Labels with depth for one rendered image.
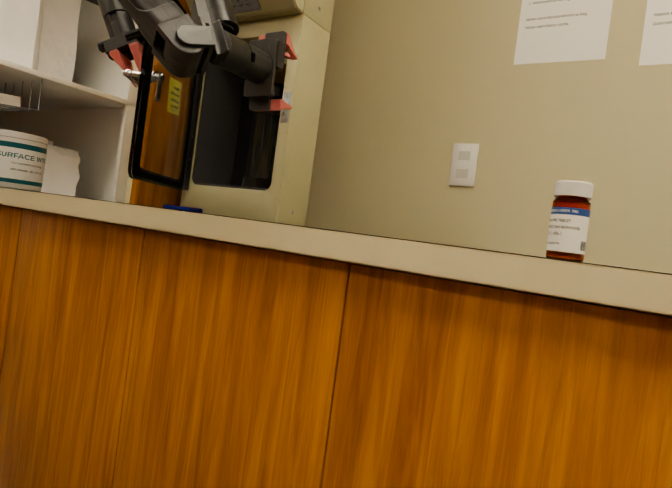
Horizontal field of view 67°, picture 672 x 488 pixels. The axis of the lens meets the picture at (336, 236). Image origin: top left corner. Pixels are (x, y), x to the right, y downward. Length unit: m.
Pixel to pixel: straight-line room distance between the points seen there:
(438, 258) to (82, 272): 0.78
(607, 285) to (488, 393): 0.19
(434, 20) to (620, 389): 1.18
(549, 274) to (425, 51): 1.05
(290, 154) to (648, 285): 0.80
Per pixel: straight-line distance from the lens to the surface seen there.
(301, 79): 1.21
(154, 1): 0.91
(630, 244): 1.32
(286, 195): 1.17
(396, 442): 0.72
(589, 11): 1.46
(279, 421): 0.82
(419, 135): 1.48
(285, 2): 1.23
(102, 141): 2.47
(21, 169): 1.58
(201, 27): 0.88
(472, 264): 0.62
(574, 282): 0.59
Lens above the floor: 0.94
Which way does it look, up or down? level
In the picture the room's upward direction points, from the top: 8 degrees clockwise
